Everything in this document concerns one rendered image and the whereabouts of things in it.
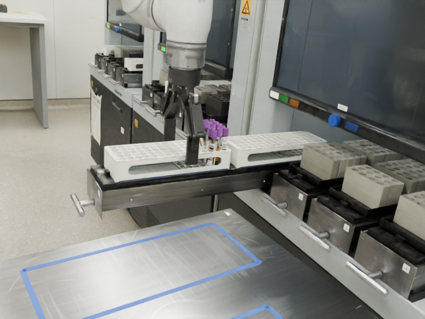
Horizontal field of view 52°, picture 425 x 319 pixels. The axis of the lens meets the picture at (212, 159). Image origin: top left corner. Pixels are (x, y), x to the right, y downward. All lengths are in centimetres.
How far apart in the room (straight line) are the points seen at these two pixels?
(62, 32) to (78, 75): 43
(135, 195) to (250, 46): 62
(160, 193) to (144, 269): 35
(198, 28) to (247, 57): 45
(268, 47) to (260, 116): 20
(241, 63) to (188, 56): 47
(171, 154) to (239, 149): 18
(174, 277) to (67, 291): 15
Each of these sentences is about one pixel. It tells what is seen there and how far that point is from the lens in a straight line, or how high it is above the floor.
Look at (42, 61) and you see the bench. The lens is 384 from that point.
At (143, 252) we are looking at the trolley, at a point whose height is 82.
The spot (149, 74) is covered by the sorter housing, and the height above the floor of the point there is 83.
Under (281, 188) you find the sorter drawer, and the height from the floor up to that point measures 78.
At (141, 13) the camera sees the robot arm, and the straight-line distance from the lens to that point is 108.
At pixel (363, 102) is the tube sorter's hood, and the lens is 101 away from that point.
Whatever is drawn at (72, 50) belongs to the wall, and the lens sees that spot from 455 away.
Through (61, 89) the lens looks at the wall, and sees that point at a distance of 460.
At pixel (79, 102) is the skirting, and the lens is 466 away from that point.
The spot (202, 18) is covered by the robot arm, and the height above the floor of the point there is 117.
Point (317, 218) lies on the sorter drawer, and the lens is 104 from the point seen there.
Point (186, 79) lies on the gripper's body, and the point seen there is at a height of 104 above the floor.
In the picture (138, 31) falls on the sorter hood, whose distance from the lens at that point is 228.
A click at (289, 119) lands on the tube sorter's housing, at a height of 90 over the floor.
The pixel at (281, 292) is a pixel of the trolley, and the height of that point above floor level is 82.
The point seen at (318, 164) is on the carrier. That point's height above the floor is 85.
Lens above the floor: 123
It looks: 21 degrees down
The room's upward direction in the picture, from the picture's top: 6 degrees clockwise
